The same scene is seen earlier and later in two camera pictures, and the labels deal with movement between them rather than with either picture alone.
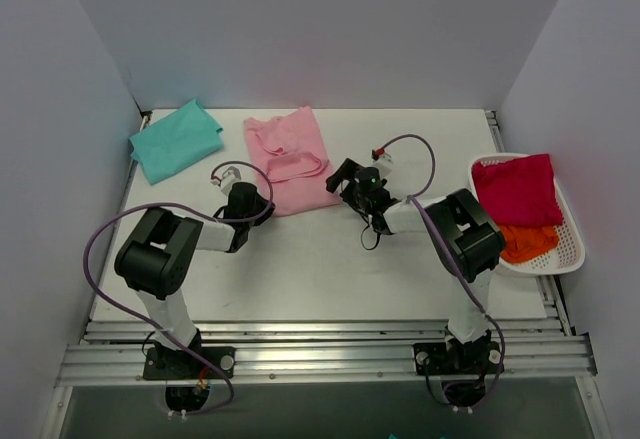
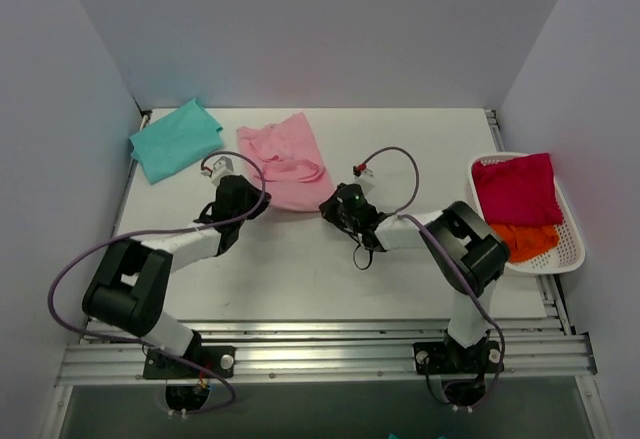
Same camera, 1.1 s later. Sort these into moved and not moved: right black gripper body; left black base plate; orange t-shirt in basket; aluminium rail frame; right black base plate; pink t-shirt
Moved: pink t-shirt; right black gripper body
Not moved: aluminium rail frame; orange t-shirt in basket; right black base plate; left black base plate
